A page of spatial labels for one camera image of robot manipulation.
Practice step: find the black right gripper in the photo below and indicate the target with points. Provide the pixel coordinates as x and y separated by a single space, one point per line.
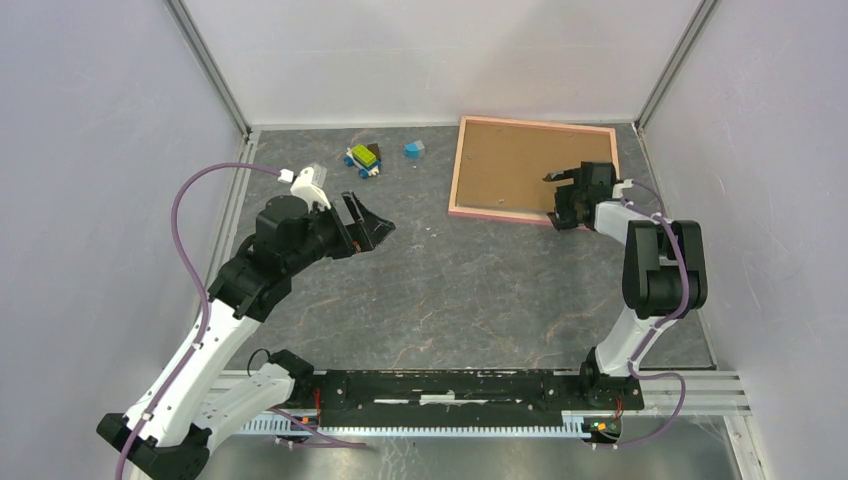
564 218

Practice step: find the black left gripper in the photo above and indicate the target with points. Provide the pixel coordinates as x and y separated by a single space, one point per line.
372 230

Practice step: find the brown cardboard backing board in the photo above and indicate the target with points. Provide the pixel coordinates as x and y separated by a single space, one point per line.
523 166

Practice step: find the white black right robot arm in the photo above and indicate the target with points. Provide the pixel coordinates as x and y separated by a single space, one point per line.
663 275

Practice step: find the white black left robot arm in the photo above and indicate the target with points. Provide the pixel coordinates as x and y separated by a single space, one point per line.
172 430

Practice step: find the blue green toy car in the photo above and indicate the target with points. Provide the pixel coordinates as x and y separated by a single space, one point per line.
364 159

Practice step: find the blue grey toy block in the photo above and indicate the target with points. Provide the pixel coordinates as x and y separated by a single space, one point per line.
414 150

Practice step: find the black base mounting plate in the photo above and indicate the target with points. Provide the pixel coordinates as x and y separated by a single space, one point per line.
450 398

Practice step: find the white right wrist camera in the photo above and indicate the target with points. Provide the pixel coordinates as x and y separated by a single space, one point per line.
619 188

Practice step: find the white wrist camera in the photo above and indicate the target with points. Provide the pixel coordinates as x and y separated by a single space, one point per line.
307 184
619 188

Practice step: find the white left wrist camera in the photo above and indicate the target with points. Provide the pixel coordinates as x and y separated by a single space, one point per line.
307 184

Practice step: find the pink wooden picture frame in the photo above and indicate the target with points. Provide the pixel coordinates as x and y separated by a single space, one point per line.
454 192

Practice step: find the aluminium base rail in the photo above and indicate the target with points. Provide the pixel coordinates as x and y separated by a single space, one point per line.
694 393

